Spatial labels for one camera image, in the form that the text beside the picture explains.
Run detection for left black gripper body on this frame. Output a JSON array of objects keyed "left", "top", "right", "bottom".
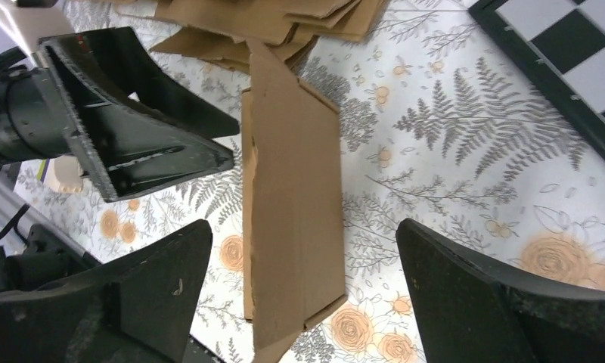
[{"left": 0, "top": 47, "right": 71, "bottom": 167}]

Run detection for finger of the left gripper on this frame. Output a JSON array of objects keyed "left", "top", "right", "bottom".
[
  {"left": 40, "top": 40, "right": 234, "bottom": 202},
  {"left": 47, "top": 27, "right": 240, "bottom": 139}
]

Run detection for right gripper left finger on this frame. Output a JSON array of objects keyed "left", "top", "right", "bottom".
[{"left": 0, "top": 220, "right": 213, "bottom": 362}]

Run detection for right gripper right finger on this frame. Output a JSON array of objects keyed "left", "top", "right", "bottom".
[{"left": 396, "top": 219, "right": 605, "bottom": 363}]

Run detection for brown cardboard box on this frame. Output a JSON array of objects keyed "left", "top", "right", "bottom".
[{"left": 241, "top": 39, "right": 346, "bottom": 362}]

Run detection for yellow green small object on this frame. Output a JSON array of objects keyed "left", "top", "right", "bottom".
[{"left": 36, "top": 159, "right": 50, "bottom": 182}]

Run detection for stack of cardboard blanks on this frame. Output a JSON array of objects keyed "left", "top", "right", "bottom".
[{"left": 101, "top": 0, "right": 389, "bottom": 75}]

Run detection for black white checkerboard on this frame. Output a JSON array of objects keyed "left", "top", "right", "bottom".
[{"left": 468, "top": 0, "right": 605, "bottom": 161}]

